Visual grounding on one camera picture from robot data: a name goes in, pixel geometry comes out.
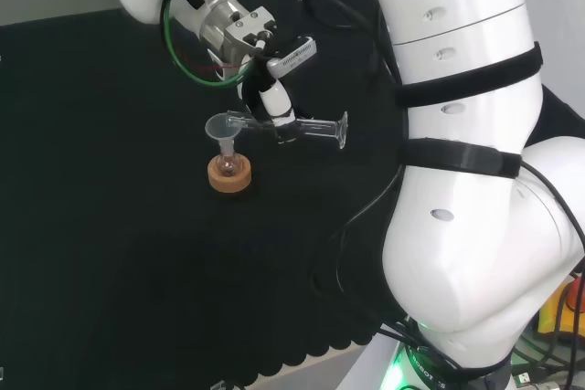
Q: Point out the clear glass graduated cylinder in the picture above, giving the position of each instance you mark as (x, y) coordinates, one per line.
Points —
(320, 126)

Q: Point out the glass round-bottom flask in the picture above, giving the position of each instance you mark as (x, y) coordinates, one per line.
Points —
(227, 164)

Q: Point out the clear plastic funnel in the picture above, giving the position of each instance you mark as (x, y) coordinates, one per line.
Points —
(219, 128)

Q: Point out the black bench cloth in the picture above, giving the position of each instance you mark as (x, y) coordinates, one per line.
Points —
(114, 180)

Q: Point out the yellow stop button box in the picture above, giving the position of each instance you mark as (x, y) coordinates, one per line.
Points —
(555, 312)

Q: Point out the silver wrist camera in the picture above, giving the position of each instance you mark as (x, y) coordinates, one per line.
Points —
(292, 55)

